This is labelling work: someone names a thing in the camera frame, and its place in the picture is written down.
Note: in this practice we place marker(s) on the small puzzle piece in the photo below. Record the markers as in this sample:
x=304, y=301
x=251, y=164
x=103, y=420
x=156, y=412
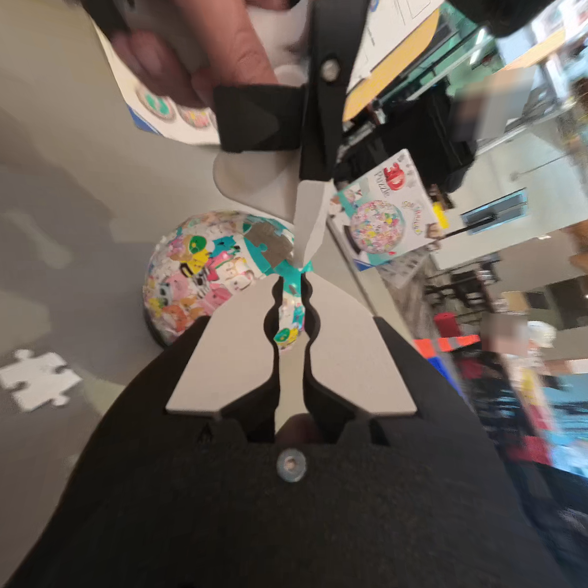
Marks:
x=291, y=280
x=36, y=379

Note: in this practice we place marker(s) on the puzzle ball box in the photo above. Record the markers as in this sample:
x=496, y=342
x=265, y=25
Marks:
x=381, y=225

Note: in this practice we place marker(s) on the colourful puzzle ball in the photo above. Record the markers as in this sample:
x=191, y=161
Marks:
x=193, y=285

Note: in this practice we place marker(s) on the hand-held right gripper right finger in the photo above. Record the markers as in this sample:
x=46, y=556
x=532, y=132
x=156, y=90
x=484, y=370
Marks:
x=358, y=363

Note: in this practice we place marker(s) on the puzzle leaflet with circles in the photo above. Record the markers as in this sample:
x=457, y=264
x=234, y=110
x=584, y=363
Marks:
x=156, y=105

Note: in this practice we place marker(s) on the white instruction sheet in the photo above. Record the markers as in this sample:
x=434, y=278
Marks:
x=390, y=27

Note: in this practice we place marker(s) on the red orange striped object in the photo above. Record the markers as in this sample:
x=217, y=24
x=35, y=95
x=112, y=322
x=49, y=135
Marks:
x=452, y=342

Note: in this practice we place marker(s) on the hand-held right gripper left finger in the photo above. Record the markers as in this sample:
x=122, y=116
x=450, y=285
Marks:
x=225, y=363

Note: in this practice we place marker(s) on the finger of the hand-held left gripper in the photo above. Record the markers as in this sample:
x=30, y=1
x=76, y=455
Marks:
x=312, y=211

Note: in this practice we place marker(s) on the person's left hand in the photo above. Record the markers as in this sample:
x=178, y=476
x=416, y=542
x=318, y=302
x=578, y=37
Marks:
x=220, y=41

